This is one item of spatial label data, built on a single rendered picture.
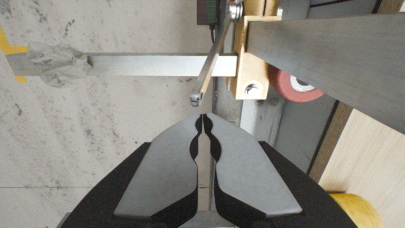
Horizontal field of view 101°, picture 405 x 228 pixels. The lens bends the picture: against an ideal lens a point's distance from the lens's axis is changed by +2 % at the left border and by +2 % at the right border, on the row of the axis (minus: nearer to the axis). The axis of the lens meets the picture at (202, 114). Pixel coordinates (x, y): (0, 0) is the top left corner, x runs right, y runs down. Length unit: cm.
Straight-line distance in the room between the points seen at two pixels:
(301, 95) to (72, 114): 149
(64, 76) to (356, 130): 45
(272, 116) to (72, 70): 54
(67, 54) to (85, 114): 122
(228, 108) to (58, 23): 115
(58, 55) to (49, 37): 111
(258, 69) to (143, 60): 17
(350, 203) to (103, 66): 46
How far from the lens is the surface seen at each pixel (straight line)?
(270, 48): 17
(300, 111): 54
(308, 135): 51
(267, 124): 63
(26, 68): 36
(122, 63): 28
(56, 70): 31
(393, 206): 57
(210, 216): 34
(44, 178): 219
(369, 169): 44
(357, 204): 41
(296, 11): 55
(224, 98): 45
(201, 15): 41
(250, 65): 26
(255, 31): 22
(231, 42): 32
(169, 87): 119
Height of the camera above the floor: 112
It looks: 62 degrees down
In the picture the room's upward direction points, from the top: 178 degrees clockwise
